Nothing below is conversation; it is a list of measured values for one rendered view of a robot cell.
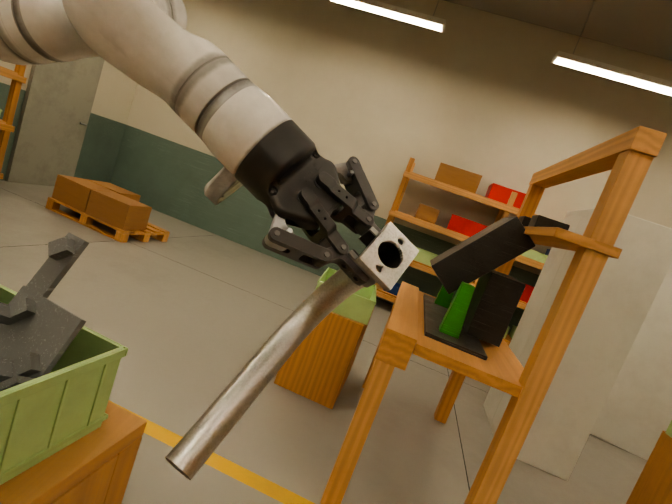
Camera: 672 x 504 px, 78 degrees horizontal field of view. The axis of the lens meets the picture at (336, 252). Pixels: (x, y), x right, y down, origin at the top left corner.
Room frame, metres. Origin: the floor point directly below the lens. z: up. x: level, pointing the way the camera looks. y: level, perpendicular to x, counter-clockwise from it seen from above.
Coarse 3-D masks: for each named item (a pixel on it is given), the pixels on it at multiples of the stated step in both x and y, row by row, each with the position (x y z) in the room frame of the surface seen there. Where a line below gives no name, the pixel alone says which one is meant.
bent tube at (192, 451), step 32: (384, 256) 0.40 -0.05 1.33; (320, 288) 0.45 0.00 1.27; (352, 288) 0.42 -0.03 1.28; (384, 288) 0.36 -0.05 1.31; (288, 320) 0.44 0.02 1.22; (320, 320) 0.45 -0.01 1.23; (288, 352) 0.42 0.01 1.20; (256, 384) 0.39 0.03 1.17; (224, 416) 0.36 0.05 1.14; (192, 448) 0.33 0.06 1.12
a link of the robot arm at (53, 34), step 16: (16, 0) 0.37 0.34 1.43; (32, 0) 0.37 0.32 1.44; (48, 0) 0.38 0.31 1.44; (160, 0) 0.38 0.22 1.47; (176, 0) 0.40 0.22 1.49; (16, 16) 0.38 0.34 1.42; (32, 16) 0.37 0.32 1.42; (48, 16) 0.38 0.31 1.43; (64, 16) 0.39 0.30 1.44; (176, 16) 0.40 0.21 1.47; (32, 32) 0.38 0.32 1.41; (48, 32) 0.38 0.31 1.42; (64, 32) 0.39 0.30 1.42; (48, 48) 0.39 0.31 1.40; (64, 48) 0.39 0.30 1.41; (80, 48) 0.40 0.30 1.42
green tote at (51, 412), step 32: (0, 288) 0.80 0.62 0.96; (64, 352) 0.76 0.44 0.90; (96, 352) 0.75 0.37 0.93; (32, 384) 0.56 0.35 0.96; (64, 384) 0.62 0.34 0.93; (96, 384) 0.69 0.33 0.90; (0, 416) 0.52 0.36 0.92; (32, 416) 0.57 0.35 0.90; (64, 416) 0.64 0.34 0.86; (96, 416) 0.72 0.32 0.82; (0, 448) 0.54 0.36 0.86; (32, 448) 0.59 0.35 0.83; (0, 480) 0.55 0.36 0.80
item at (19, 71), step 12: (0, 72) 4.59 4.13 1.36; (12, 72) 4.76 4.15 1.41; (24, 72) 4.88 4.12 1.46; (12, 84) 4.83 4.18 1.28; (12, 96) 4.82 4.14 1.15; (12, 108) 4.84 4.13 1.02; (0, 120) 4.76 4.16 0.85; (12, 120) 4.88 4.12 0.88; (0, 132) 4.83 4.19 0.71; (0, 144) 4.82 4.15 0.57; (0, 156) 4.84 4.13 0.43; (0, 168) 4.87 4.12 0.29
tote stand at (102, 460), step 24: (120, 408) 0.81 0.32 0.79; (96, 432) 0.72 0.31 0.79; (120, 432) 0.74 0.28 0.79; (72, 456) 0.65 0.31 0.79; (96, 456) 0.67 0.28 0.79; (120, 456) 0.74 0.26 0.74; (24, 480) 0.57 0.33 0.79; (48, 480) 0.59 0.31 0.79; (72, 480) 0.62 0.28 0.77; (96, 480) 0.69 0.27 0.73; (120, 480) 0.77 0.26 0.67
